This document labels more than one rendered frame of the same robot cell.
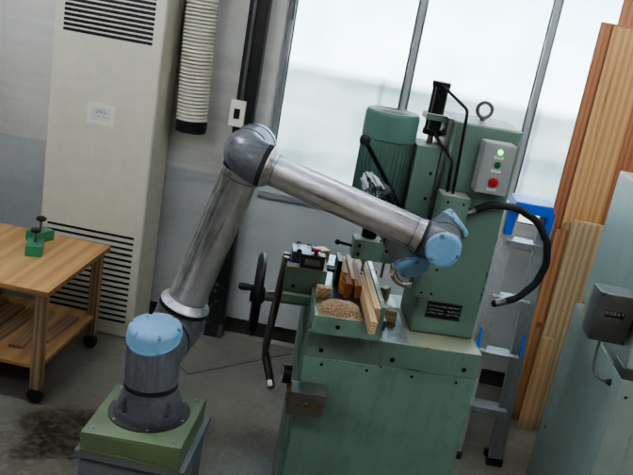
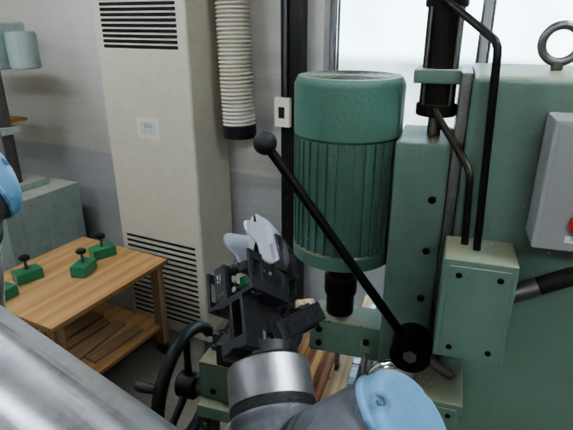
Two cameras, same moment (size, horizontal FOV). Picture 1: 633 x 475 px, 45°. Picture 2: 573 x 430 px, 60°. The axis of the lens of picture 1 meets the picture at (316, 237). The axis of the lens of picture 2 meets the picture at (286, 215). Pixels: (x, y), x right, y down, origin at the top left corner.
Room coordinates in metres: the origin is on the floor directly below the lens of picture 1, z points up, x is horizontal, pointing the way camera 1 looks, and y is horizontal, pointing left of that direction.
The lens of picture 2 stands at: (1.72, -0.40, 1.58)
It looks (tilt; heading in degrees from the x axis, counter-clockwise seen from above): 22 degrees down; 23
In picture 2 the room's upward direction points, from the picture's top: straight up
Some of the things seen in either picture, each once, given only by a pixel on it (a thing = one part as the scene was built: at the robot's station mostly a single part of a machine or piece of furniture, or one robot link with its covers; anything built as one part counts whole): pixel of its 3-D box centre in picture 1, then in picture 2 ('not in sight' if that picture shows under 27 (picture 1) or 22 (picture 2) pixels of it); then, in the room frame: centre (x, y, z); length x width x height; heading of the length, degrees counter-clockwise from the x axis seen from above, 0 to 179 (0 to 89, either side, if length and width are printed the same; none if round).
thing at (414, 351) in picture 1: (385, 327); not in sight; (2.51, -0.29, 0.76); 0.57 x 0.45 x 0.09; 95
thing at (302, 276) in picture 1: (304, 273); (244, 364); (2.46, 0.02, 0.92); 0.15 x 0.13 x 0.09; 5
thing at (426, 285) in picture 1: (426, 275); (433, 413); (2.36, -0.37, 1.02); 0.09 x 0.07 x 0.12; 5
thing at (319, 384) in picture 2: (354, 279); (323, 379); (2.47, -0.15, 0.92); 0.23 x 0.02 x 0.04; 5
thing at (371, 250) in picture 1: (371, 251); (348, 333); (2.50, -0.19, 1.03); 0.14 x 0.07 x 0.09; 95
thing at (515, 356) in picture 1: (500, 331); not in sight; (3.11, -0.86, 0.58); 0.27 x 0.25 x 1.16; 177
